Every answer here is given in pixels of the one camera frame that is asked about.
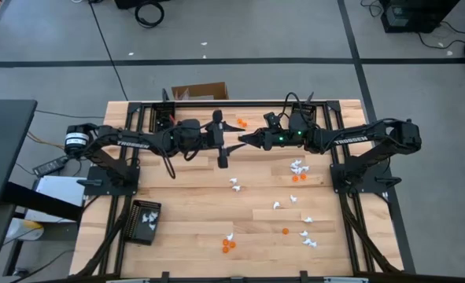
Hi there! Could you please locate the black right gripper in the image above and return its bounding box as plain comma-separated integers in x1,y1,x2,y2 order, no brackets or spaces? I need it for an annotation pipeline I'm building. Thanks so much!
238,111,296,153

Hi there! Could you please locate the thin black floor cable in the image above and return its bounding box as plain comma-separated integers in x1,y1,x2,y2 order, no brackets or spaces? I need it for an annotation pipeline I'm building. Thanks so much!
34,108,105,119

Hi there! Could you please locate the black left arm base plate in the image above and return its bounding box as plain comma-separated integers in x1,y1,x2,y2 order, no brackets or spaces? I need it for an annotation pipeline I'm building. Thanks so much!
76,164,141,197

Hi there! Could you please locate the left arm cable loop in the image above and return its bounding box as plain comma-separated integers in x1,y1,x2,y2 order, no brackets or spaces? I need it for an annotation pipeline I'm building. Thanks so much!
159,147,178,180

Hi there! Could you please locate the black cable coil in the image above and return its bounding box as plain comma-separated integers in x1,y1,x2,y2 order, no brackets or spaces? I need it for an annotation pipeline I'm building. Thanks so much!
134,0,166,29

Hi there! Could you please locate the black cable by case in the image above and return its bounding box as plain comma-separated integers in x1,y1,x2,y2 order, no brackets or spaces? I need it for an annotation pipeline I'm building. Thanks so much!
415,20,465,50

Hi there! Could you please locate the yellow floor cable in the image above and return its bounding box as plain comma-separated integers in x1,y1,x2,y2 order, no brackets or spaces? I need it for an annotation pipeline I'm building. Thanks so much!
25,130,70,151

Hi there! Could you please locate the black desk leg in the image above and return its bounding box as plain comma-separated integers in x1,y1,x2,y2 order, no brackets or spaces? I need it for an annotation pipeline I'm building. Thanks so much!
2,181,84,223

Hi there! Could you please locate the black power strip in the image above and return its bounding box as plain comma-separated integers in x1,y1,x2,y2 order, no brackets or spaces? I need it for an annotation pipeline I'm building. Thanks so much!
31,156,70,178

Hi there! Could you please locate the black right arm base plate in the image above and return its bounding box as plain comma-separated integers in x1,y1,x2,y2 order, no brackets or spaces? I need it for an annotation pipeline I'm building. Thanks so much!
330,162,403,195

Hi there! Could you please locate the black monitor left edge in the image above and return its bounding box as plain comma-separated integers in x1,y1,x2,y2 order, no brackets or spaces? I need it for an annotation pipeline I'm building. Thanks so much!
0,99,39,209

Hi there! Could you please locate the white and yellow bag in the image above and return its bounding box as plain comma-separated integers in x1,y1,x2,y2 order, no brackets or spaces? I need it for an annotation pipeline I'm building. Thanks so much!
3,218,46,242

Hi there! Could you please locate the right arm cable loop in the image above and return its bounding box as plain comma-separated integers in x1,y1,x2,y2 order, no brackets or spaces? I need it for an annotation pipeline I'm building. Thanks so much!
281,91,310,123

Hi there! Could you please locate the black plastic tray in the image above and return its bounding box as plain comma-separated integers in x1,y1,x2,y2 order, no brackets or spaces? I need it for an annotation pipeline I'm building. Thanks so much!
290,101,318,129
122,199,163,247
148,101,177,134

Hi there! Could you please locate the black equipment case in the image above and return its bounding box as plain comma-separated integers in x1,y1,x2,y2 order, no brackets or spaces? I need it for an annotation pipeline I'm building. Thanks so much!
378,0,462,35

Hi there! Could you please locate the brown cardboard box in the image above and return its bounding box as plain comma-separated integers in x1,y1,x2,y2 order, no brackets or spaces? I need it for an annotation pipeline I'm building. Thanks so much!
172,81,230,101

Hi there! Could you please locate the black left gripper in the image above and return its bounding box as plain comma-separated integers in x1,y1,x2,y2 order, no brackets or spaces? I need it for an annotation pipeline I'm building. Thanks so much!
202,109,247,170

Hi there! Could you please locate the white box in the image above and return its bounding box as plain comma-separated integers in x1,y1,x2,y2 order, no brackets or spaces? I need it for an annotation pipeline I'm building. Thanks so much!
24,175,88,224

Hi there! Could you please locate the black equipment box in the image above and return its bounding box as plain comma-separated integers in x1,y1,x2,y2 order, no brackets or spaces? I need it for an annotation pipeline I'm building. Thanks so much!
113,0,171,10

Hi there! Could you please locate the arm cable loop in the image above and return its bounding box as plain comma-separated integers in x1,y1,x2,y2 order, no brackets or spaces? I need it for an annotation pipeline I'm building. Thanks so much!
159,147,178,180
281,91,310,123

